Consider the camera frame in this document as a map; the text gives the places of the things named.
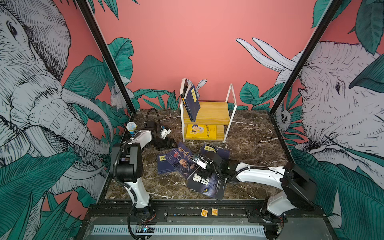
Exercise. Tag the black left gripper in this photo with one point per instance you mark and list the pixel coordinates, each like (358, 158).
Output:
(165, 145)

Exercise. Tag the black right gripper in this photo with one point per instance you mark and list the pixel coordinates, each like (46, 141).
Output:
(203, 174)

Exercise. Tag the blue book yellow label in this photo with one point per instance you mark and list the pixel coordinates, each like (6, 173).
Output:
(163, 166)
(224, 154)
(192, 104)

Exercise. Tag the dark brown book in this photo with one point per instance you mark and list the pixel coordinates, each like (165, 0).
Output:
(183, 94)

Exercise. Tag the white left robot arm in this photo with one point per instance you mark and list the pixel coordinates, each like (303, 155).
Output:
(127, 164)

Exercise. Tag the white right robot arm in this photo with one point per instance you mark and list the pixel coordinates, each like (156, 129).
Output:
(298, 189)

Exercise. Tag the dark wolf cover book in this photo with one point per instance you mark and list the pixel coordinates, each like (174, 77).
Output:
(211, 187)

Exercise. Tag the yellow cover book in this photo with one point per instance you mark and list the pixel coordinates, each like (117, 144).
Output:
(201, 132)

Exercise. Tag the orange tag G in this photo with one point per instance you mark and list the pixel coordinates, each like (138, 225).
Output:
(204, 213)

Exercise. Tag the orange tag A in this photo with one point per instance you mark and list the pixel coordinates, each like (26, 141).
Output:
(214, 212)

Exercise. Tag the white metal wooden shelf rack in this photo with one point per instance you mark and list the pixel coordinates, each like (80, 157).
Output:
(220, 114)

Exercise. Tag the blue teal microphone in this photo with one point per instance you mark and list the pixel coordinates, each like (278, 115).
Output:
(131, 128)

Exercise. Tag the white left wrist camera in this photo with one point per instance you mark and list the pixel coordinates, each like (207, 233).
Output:
(164, 133)

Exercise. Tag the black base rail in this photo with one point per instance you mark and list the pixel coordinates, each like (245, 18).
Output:
(161, 211)

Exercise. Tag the white slotted cable duct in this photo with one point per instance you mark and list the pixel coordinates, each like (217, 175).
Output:
(174, 230)

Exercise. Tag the black frame post left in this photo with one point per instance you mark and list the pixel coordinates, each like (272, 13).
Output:
(88, 15)

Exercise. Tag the black frame post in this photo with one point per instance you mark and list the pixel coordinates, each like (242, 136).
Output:
(88, 15)
(325, 20)

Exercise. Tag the black frame post right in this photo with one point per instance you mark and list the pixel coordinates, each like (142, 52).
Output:
(325, 20)

